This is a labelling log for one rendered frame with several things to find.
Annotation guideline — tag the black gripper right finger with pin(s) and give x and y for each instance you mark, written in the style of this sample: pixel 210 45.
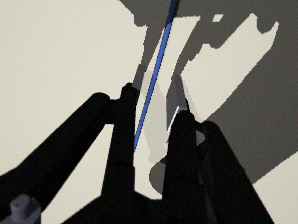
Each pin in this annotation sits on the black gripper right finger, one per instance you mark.
pixel 231 194

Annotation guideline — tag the blue cable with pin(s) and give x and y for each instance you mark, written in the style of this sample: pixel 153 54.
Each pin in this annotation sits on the blue cable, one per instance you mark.
pixel 157 67

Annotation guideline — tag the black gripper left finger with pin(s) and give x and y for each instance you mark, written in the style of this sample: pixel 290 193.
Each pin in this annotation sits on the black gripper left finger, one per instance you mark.
pixel 28 189

